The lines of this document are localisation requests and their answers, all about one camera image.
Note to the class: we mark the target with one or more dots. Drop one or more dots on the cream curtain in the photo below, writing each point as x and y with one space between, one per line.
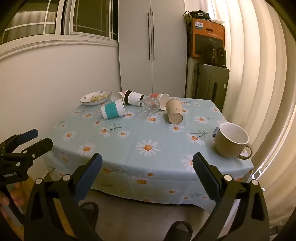
259 81

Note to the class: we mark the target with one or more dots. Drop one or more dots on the dark green suitcase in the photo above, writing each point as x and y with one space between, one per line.
208 81

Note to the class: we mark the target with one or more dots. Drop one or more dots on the blue daisy print tablecloth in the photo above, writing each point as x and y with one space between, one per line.
138 129

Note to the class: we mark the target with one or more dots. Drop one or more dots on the person's left hand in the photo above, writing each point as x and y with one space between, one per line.
18 195

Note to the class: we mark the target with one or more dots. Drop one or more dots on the white paper cup pink rim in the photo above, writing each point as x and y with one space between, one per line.
118 96

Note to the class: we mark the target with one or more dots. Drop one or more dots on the white enamel bowl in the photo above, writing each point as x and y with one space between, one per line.
86 100

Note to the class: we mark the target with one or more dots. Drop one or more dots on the red and white paper cup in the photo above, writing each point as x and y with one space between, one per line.
161 100

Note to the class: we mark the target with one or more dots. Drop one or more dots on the white framed window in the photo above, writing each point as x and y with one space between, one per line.
87 20

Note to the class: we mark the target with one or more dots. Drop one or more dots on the beige paper cup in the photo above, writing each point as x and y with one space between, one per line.
174 111

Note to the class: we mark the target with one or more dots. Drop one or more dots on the pile of pale round snacks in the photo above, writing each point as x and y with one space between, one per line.
99 96

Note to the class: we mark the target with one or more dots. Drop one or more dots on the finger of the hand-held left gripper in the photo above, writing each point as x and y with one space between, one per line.
27 135
39 146

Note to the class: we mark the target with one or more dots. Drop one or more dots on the black slipper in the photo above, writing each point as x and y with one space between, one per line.
179 231
89 215

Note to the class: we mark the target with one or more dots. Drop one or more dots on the black and white paper cup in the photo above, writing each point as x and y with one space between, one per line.
135 96

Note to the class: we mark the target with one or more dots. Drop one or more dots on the beige ceramic mug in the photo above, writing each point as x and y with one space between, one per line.
227 147

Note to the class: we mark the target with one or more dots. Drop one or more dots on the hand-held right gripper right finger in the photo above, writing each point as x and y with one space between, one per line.
205 177

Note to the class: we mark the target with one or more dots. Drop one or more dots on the teal and white paper cup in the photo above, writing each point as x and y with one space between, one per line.
112 110

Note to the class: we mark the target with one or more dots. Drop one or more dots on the clear drinking glass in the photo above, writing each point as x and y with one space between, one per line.
148 107

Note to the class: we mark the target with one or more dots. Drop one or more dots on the black bag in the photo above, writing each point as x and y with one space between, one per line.
217 56

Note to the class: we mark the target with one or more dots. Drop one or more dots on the orange cardboard box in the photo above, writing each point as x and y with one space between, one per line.
203 34

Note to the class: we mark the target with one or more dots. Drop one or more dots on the white wardrobe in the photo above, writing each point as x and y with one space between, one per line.
166 46

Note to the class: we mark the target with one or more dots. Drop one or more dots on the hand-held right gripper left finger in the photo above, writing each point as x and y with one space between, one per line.
89 177

